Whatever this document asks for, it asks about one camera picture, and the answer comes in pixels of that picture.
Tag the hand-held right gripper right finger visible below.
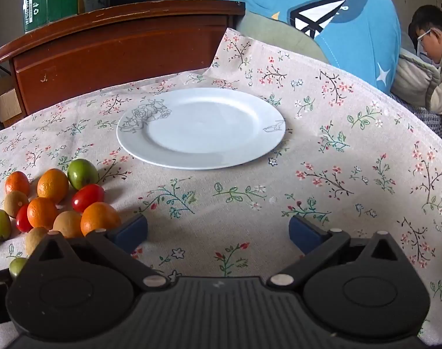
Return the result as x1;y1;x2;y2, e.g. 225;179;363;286
267;214;412;291

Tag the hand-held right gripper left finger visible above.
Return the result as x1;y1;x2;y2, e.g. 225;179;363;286
26;214;171;291

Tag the small orange tangerine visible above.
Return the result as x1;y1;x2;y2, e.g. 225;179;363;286
4;171;30;196
27;197;58;230
80;202;122;237
37;168;69;204

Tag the green jujube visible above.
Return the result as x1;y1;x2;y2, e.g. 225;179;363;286
0;209;12;241
9;257;28;279

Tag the red cherry tomato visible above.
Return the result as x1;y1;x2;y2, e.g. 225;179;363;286
16;204;34;233
72;184;105;213

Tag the brown longan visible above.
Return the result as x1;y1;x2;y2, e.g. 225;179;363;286
53;211;84;238
25;226;49;257
3;191;29;219

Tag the green lime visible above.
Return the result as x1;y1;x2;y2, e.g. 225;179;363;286
67;159;99;190

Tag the white plate with flower print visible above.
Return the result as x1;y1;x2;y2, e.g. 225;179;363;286
116;87;286;170

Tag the floral tablecloth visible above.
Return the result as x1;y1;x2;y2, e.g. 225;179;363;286
0;27;442;342

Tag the grey knitted blanket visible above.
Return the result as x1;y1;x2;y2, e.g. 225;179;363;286
399;105;442;139

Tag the brown cardboard box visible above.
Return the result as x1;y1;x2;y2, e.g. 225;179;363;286
0;76;25;124

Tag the brown wooden nightstand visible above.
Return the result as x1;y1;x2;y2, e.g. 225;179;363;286
0;0;246;117

